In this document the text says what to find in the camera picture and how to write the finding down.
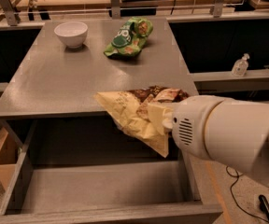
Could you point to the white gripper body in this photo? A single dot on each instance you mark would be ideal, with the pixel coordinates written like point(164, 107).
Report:
point(191, 121)

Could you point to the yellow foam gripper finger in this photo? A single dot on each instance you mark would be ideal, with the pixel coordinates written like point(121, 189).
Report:
point(160, 118)

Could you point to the brown sea salt chip bag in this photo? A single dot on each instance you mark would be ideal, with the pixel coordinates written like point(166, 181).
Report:
point(129, 111)

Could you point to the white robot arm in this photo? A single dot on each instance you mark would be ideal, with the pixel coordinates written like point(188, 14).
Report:
point(232, 132)

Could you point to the grey open top drawer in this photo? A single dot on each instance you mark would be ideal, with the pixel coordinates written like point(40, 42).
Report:
point(84, 171)

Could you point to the green chip bag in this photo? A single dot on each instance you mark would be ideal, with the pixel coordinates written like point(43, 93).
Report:
point(130, 38)

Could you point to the grey counter cabinet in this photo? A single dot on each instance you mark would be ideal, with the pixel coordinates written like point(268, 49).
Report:
point(53, 81)

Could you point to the black handheld device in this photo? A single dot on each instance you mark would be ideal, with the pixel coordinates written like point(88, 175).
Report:
point(264, 205)

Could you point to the white ceramic bowl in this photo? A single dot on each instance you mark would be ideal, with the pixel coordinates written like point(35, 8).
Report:
point(72, 33)

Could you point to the cardboard box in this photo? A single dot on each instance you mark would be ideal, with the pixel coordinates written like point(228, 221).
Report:
point(8, 157)

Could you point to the metal railing frame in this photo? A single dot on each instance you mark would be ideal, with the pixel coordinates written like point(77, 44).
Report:
point(29, 13)

